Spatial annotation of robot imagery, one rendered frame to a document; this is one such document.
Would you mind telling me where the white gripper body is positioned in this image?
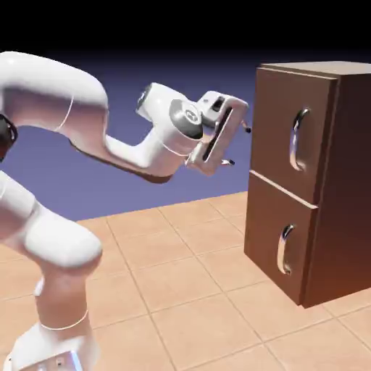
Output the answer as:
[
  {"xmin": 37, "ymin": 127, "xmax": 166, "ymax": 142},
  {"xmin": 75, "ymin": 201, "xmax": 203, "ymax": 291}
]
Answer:
[{"xmin": 185, "ymin": 97, "xmax": 250, "ymax": 177}]

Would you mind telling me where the brown wooden cabinet door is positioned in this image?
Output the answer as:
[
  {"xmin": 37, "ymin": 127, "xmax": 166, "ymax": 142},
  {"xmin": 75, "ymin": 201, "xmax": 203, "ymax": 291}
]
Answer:
[
  {"xmin": 243, "ymin": 170, "xmax": 319, "ymax": 306},
  {"xmin": 250, "ymin": 67, "xmax": 339, "ymax": 205}
]

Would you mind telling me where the brown wooden cabinet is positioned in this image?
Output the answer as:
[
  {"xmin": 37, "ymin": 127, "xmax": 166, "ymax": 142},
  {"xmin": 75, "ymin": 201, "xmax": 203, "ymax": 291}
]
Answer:
[{"xmin": 243, "ymin": 61, "xmax": 371, "ymax": 309}]

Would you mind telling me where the curved silver metal handle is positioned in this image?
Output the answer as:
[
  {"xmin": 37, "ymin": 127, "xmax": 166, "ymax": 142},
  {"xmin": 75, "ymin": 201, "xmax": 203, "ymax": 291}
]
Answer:
[
  {"xmin": 276, "ymin": 224, "xmax": 296, "ymax": 276},
  {"xmin": 288, "ymin": 107, "xmax": 312, "ymax": 173}
]

